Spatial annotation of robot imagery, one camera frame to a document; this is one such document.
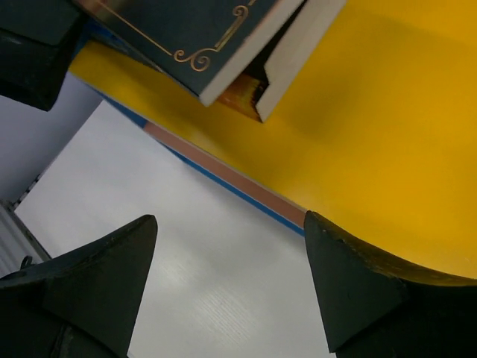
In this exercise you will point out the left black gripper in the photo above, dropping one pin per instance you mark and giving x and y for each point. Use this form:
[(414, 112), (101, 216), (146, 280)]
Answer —
[(38, 41)]

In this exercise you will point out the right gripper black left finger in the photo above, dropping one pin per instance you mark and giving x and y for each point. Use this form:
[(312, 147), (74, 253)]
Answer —
[(83, 303)]

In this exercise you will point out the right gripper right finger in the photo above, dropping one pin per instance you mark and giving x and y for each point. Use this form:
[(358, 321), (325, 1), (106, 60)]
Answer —
[(375, 304)]

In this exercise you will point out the dark Days to See book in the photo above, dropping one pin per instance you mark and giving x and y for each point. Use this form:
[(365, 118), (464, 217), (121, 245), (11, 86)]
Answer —
[(202, 45)]

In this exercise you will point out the Animal Farm book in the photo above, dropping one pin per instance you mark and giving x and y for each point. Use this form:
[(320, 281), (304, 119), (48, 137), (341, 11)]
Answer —
[(261, 85)]

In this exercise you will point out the blue and yellow wooden bookshelf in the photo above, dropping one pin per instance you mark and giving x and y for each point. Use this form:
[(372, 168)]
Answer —
[(377, 133)]

